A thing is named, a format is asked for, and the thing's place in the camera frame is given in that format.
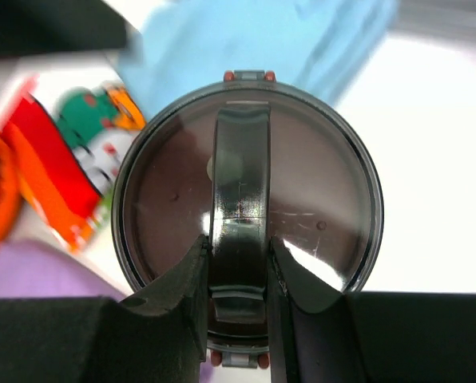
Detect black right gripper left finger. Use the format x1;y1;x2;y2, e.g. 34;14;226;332
0;236;208;382

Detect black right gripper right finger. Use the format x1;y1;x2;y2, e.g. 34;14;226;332
266;239;476;382

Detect purple shorts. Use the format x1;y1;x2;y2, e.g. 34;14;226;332
0;240;125;301

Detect light blue trousers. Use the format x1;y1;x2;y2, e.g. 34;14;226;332
117;1;398;116

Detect frog print folded shirt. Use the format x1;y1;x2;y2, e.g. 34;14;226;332
2;77;146;254

